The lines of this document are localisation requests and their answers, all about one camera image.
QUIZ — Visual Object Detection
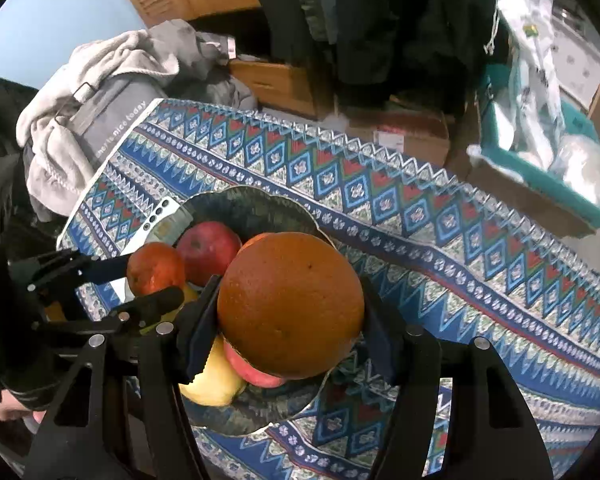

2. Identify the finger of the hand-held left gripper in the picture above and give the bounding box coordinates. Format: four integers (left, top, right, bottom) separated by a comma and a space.
35, 286, 186, 333
7, 249, 131, 291

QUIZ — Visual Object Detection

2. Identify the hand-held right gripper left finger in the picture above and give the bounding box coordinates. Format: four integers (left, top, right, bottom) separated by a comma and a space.
27, 275, 226, 480

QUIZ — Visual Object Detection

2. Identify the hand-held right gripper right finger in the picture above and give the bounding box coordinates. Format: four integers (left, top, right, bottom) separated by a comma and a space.
362, 277, 553, 480

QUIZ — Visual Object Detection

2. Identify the small orange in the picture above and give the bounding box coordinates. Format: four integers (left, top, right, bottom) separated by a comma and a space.
126, 241, 187, 297

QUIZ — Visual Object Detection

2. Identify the yellow green pear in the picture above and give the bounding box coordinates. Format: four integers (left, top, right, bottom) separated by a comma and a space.
177, 335, 248, 407

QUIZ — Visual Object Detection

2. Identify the dark red apple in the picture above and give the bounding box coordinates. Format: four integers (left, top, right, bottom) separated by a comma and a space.
175, 221, 243, 288

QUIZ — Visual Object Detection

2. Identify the green glass bowl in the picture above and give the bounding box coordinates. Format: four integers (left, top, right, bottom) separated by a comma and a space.
125, 186, 371, 436

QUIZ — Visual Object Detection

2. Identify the person's left hand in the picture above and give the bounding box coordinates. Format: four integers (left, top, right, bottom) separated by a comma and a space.
0, 394, 46, 423

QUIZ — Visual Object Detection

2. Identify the blue patterned tablecloth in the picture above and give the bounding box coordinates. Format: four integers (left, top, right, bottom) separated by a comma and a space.
55, 97, 600, 480

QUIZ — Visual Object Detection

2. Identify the beige towel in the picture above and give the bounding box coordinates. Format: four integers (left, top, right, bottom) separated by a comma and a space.
16, 27, 181, 221

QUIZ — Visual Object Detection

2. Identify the grey fabric bag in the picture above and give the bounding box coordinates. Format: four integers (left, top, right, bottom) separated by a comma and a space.
67, 77, 168, 171

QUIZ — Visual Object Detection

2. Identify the red label cardboard box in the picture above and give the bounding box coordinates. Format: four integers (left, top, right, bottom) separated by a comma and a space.
340, 95, 453, 166

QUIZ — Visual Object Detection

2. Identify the grey hoodie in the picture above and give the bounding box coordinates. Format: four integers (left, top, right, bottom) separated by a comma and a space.
145, 20, 258, 111

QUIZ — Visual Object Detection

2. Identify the wooden drawer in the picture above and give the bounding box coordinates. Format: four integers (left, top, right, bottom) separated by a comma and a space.
227, 57, 336, 121

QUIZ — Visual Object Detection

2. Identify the clear plastic bag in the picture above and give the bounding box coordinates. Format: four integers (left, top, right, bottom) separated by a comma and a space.
547, 132, 600, 211

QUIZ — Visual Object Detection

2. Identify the white printed rice bag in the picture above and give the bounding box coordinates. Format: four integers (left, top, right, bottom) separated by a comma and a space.
475, 0, 566, 171

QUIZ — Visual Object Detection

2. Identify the teal plastic basket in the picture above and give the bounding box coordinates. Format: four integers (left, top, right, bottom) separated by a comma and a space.
477, 65, 600, 233

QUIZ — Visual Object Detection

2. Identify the black coat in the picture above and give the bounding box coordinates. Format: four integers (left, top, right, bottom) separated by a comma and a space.
255, 0, 486, 116

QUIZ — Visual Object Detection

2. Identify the white storage crate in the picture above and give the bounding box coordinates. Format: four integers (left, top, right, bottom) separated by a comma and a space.
550, 5, 600, 111

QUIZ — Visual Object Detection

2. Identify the grey jacket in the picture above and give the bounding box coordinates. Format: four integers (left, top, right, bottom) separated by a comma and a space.
292, 0, 341, 46

